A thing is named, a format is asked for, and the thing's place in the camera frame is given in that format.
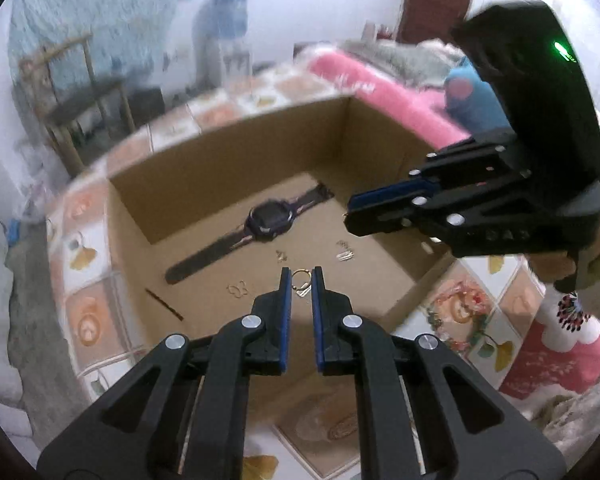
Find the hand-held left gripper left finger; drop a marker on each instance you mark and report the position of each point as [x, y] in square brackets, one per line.
[284, 320]

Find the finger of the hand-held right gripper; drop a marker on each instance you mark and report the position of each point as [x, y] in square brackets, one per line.
[380, 221]
[380, 196]

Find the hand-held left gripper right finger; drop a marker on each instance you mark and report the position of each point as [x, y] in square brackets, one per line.
[317, 325]

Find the hook earring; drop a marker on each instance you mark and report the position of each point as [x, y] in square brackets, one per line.
[344, 252]

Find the gold hoop earring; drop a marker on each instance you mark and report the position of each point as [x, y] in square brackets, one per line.
[300, 274]

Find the gold butterfly earring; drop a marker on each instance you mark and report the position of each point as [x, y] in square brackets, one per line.
[237, 288]

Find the brown cardboard box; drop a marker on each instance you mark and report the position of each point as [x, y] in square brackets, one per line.
[220, 170]

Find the person's right hand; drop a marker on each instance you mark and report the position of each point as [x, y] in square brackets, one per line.
[550, 267]

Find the blue plush cushion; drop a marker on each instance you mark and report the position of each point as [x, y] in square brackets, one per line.
[475, 100]

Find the pink floral blanket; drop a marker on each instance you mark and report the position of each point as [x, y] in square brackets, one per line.
[380, 90]

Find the brown door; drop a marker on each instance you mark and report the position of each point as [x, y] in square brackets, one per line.
[435, 5]

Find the grey green blanket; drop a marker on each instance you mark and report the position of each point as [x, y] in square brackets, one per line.
[405, 60]

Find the leaf patterned tablecloth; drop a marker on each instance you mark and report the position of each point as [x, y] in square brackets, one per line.
[87, 330]

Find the flower print quilt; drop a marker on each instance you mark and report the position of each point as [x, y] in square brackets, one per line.
[540, 360]

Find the wooden chair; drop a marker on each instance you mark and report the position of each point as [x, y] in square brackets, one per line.
[80, 105]

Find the turquoise patterned cloth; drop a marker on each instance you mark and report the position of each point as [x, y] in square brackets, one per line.
[105, 5]

